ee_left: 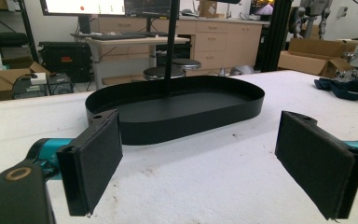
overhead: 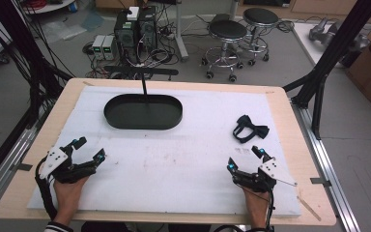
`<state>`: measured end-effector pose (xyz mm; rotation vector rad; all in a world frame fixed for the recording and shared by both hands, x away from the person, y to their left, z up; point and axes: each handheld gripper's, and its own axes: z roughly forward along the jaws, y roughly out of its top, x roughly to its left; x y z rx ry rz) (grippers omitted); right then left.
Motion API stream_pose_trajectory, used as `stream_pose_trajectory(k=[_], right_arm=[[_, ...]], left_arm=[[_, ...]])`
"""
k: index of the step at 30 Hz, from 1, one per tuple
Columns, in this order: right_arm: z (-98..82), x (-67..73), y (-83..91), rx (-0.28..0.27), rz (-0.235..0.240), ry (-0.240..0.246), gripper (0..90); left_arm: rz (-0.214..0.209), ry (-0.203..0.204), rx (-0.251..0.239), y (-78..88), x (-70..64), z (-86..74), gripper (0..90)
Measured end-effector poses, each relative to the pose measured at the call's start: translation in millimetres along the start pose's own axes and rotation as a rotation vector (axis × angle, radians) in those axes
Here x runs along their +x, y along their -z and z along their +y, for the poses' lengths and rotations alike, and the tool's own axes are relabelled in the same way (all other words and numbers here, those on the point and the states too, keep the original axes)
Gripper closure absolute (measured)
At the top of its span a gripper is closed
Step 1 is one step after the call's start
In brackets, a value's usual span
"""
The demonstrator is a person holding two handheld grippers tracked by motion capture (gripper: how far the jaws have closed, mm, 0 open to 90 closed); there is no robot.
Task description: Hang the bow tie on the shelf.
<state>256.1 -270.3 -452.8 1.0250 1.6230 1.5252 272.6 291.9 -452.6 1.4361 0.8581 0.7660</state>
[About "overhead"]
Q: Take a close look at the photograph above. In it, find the black bow tie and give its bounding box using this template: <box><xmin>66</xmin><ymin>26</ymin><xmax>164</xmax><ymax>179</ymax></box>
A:
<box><xmin>232</xmin><ymin>114</ymin><xmax>271</xmax><ymax>144</ymax></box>

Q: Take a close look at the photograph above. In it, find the white round table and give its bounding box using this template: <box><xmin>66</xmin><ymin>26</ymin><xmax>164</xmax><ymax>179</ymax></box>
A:
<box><xmin>22</xmin><ymin>0</ymin><xmax>78</xmax><ymax>15</ymax></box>

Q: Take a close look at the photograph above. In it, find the black oval tray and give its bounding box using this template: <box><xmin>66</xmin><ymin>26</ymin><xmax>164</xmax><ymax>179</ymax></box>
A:
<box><xmin>103</xmin><ymin>93</ymin><xmax>184</xmax><ymax>131</ymax></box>

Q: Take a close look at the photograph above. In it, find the person's right hand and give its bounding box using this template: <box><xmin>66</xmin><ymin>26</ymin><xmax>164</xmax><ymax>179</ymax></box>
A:
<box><xmin>242</xmin><ymin>188</ymin><xmax>271</xmax><ymax>230</ymax></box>

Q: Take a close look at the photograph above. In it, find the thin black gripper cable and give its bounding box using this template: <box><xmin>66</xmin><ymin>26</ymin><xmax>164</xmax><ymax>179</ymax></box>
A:
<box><xmin>213</xmin><ymin>188</ymin><xmax>276</xmax><ymax>232</ymax></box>

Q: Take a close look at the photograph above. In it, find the aluminium rail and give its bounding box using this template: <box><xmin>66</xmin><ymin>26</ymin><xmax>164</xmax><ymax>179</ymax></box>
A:
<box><xmin>0</xmin><ymin>127</ymin><xmax>39</xmax><ymax>218</ymax></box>
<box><xmin>289</xmin><ymin>100</ymin><xmax>362</xmax><ymax>232</ymax></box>

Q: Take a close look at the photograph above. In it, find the grey desk leg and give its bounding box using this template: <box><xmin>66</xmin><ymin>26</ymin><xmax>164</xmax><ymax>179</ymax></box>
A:
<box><xmin>173</xmin><ymin>0</ymin><xmax>190</xmax><ymax>63</ymax></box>

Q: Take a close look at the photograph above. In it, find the black computer tower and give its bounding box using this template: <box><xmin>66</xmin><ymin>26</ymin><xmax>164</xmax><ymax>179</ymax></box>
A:
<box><xmin>113</xmin><ymin>11</ymin><xmax>141</xmax><ymax>64</ymax></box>
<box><xmin>138</xmin><ymin>6</ymin><xmax>158</xmax><ymax>52</ymax></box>

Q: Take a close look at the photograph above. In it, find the black sleeved gripper cable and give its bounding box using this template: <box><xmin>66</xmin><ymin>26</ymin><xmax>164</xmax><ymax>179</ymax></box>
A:
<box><xmin>34</xmin><ymin>157</ymin><xmax>59</xmax><ymax>222</ymax></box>

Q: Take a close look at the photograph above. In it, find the dark tape strip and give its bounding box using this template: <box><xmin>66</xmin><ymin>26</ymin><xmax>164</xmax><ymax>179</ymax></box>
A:
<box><xmin>309</xmin><ymin>177</ymin><xmax>332</xmax><ymax>189</ymax></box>
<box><xmin>11</xmin><ymin>162</ymin><xmax>34</xmax><ymax>172</ymax></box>

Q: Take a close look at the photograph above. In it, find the grey device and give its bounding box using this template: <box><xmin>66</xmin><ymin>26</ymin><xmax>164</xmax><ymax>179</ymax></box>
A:
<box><xmin>308</xmin><ymin>17</ymin><xmax>371</xmax><ymax>52</ymax></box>

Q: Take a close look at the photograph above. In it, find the thin wooden stick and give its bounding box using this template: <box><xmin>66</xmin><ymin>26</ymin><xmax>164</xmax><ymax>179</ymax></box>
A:
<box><xmin>296</xmin><ymin>195</ymin><xmax>323</xmax><ymax>222</ymax></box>

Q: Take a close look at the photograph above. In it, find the person's left hand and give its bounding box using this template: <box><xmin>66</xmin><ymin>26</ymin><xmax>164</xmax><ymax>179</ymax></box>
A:
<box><xmin>52</xmin><ymin>175</ymin><xmax>90</xmax><ymax>226</ymax></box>

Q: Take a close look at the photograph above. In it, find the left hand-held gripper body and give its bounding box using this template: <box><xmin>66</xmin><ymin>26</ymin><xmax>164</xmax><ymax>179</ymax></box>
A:
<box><xmin>39</xmin><ymin>146</ymin><xmax>98</xmax><ymax>185</ymax></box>

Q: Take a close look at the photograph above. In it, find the black round stool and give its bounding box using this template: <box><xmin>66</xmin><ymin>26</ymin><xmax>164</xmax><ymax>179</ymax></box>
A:
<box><xmin>201</xmin><ymin>19</ymin><xmax>249</xmax><ymax>83</ymax></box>
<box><xmin>240</xmin><ymin>7</ymin><xmax>281</xmax><ymax>67</ymax></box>

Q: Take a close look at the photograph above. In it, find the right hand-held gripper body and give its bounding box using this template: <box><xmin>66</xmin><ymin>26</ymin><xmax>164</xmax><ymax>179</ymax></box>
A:
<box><xmin>232</xmin><ymin>158</ymin><xmax>299</xmax><ymax>194</ymax></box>

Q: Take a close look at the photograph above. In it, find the white box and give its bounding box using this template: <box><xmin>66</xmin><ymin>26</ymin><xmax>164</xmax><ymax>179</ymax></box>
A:
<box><xmin>126</xmin><ymin>6</ymin><xmax>140</xmax><ymax>22</ymax></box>

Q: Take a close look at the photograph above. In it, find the grey power supply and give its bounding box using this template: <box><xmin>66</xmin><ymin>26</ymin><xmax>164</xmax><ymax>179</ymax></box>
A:
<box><xmin>102</xmin><ymin>35</ymin><xmax>117</xmax><ymax>61</ymax></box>
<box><xmin>91</xmin><ymin>34</ymin><xmax>106</xmax><ymax>61</ymax></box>

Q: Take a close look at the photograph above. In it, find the black metal frame with cables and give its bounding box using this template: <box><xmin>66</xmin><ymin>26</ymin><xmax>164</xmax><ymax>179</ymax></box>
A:
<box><xmin>0</xmin><ymin>0</ymin><xmax>75</xmax><ymax>191</ymax></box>

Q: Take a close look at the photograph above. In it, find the electronics rack with cables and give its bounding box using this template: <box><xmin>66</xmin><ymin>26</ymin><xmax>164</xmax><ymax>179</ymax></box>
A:
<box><xmin>83</xmin><ymin>18</ymin><xmax>182</xmax><ymax>80</ymax></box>

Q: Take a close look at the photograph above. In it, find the black camera stand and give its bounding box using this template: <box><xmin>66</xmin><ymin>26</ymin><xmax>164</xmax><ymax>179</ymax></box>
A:
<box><xmin>103</xmin><ymin>65</ymin><xmax>180</xmax><ymax>110</ymax></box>

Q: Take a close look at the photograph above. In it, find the white foam mat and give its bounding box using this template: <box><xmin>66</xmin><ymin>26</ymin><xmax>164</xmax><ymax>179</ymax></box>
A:
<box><xmin>26</xmin><ymin>85</ymin><xmax>302</xmax><ymax>218</ymax></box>

